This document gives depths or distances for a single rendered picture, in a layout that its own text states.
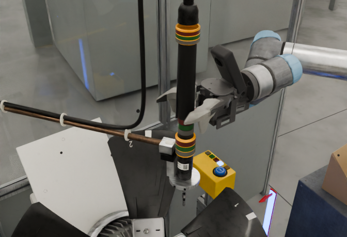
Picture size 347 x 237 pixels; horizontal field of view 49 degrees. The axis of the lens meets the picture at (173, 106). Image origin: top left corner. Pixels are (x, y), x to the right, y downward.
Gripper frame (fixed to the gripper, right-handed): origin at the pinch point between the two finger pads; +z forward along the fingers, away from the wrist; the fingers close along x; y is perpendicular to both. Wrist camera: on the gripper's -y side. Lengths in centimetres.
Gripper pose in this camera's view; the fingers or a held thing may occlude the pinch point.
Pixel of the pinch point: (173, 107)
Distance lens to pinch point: 73.4
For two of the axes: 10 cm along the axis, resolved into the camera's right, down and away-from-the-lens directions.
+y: 0.0, 8.3, 5.5
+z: -8.1, 3.2, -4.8
